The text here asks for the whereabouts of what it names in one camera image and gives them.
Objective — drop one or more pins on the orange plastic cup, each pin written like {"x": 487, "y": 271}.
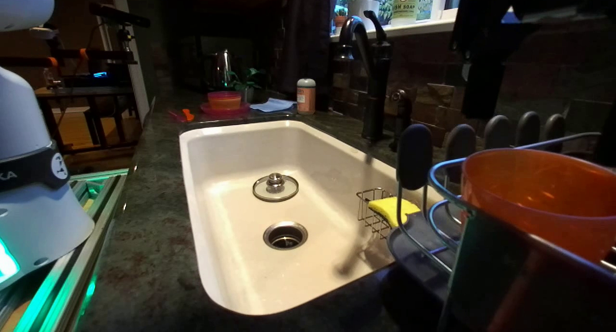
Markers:
{"x": 539, "y": 197}

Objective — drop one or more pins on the white cloth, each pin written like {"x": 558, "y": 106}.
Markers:
{"x": 272, "y": 105}

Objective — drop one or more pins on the yellow sponge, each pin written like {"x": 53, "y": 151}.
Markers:
{"x": 392, "y": 209}

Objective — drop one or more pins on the white sink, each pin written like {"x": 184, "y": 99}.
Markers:
{"x": 231, "y": 216}

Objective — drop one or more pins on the black tap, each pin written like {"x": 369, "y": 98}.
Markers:
{"x": 376, "y": 82}

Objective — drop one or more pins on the plant in white pot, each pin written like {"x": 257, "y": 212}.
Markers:
{"x": 363, "y": 2}

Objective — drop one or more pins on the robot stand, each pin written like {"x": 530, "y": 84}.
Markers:
{"x": 57, "y": 293}

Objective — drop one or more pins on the steel kettle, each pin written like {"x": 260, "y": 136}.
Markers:
{"x": 221, "y": 70}

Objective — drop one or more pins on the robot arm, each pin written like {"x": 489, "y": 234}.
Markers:
{"x": 29, "y": 130}

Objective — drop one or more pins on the orange plastic utensil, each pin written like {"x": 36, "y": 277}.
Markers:
{"x": 186, "y": 114}

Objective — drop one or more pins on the pink plastic plate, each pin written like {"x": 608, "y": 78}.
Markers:
{"x": 226, "y": 111}

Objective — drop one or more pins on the window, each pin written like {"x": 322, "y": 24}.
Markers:
{"x": 433, "y": 5}

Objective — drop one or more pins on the camera on mount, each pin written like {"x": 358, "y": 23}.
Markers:
{"x": 120, "y": 17}

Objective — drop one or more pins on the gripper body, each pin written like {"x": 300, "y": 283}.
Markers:
{"x": 481, "y": 9}

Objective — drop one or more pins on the orange plastic bowl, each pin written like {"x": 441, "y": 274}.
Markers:
{"x": 224, "y": 100}

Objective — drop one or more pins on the dark wooden table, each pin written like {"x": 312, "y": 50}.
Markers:
{"x": 86, "y": 94}

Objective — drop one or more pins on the black side sprayer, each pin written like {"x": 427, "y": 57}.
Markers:
{"x": 401, "y": 115}

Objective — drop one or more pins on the small green potted plant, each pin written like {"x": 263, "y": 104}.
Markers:
{"x": 246, "y": 82}

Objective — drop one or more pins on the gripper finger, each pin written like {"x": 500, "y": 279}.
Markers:
{"x": 483, "y": 91}
{"x": 609, "y": 134}

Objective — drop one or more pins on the orange soap bottle grey cap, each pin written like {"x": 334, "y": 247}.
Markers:
{"x": 306, "y": 98}

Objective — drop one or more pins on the small terracotta pot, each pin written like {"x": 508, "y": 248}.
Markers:
{"x": 340, "y": 20}

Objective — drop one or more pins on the glass pot lid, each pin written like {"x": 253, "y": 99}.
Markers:
{"x": 275, "y": 187}

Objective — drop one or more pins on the green dish soap bottle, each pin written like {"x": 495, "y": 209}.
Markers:
{"x": 405, "y": 5}

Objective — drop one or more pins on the dark curtain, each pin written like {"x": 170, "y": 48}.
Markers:
{"x": 308, "y": 38}

